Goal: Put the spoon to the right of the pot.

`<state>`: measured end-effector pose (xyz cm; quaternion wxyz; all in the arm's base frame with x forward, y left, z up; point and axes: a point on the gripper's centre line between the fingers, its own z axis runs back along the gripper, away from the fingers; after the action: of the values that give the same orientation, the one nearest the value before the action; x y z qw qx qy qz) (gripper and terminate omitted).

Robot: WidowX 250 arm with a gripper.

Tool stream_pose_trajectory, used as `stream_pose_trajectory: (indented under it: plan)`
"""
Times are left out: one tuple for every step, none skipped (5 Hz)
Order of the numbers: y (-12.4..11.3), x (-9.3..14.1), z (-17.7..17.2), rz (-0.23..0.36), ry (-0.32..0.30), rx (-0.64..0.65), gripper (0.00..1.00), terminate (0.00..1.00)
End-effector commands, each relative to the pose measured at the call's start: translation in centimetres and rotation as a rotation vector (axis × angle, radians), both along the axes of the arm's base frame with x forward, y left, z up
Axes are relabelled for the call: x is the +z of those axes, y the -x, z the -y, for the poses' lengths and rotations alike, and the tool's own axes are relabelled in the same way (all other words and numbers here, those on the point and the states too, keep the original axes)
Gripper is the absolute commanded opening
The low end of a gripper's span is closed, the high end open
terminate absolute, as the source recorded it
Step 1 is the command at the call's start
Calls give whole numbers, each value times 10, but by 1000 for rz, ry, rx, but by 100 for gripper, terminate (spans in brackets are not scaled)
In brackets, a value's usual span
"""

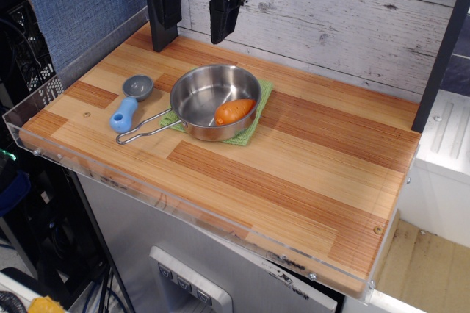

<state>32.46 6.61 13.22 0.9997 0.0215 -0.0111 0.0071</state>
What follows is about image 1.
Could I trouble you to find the stainless steel appliance cabinet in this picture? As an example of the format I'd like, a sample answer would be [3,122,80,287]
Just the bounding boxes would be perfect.
[78,176,344,312]

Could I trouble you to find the blue and grey toy spoon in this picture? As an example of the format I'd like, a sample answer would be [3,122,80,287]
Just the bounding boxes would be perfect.
[109,75,153,134]

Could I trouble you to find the orange toy carrot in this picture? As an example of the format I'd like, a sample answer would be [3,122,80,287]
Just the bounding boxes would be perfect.
[214,99,256,126]

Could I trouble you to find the clear acrylic table guard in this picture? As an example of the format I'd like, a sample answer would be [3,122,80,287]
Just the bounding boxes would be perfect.
[7,26,419,299]

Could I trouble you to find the dark right frame post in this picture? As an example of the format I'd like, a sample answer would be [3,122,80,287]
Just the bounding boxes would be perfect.
[411,0,469,133]

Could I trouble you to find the black plastic crate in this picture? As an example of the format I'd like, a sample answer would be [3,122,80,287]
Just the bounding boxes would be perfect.
[0,0,56,93]

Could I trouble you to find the white side unit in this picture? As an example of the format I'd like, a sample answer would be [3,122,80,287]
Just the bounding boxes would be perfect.
[397,90,469,247]

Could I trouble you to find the stainless steel pot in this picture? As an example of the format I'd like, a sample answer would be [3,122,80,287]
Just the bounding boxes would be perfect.
[116,64,261,145]

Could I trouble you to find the green cloth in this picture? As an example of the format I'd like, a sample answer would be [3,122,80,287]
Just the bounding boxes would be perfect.
[159,79,273,146]

